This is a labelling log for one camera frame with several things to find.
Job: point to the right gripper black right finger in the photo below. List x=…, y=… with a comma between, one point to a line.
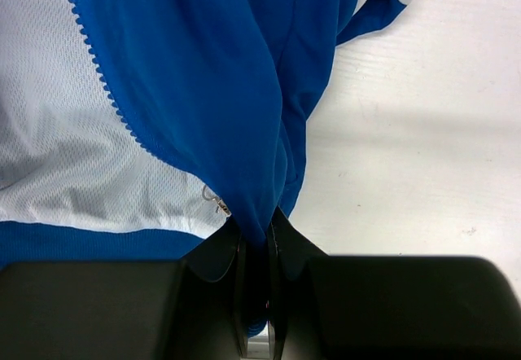
x=385, y=307

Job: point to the blue white red jacket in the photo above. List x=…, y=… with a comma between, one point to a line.
x=133, y=129

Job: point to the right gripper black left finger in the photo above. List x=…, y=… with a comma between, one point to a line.
x=152, y=294

